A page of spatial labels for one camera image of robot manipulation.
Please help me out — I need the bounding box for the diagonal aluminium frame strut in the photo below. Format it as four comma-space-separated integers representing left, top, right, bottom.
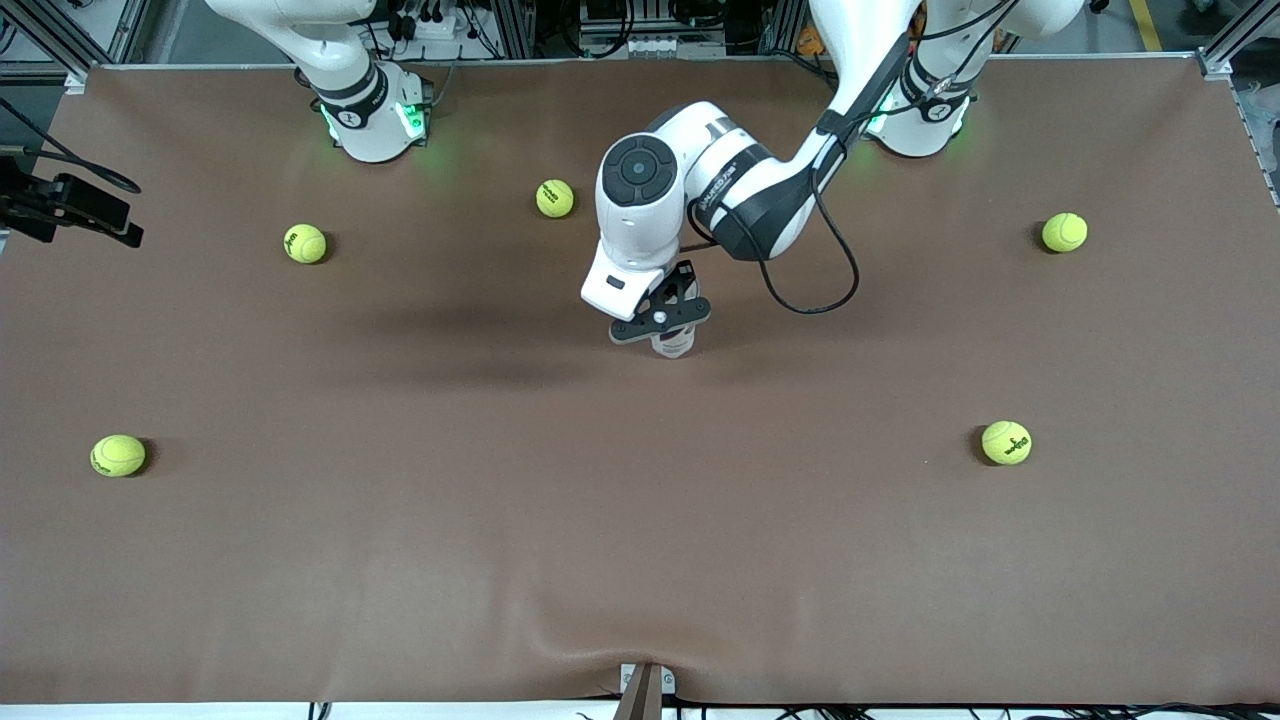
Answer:
1203, 0, 1280, 71
15, 0, 106, 76

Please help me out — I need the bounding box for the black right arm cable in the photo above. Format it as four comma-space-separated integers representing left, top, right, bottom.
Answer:
0, 95, 141, 193

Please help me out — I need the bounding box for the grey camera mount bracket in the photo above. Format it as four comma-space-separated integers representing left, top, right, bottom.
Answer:
618, 662, 677, 720

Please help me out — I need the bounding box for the brown table mat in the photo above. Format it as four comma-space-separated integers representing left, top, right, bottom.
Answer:
0, 55, 1280, 706

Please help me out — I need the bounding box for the grey electronics rack unit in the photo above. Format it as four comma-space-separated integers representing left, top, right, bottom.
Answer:
580, 0, 729, 59

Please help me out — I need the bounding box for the white power strip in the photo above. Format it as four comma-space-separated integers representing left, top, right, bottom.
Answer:
395, 8, 461, 41

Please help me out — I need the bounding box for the aluminium frame post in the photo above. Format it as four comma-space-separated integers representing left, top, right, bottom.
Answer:
762, 0, 801, 56
492, 0, 537, 59

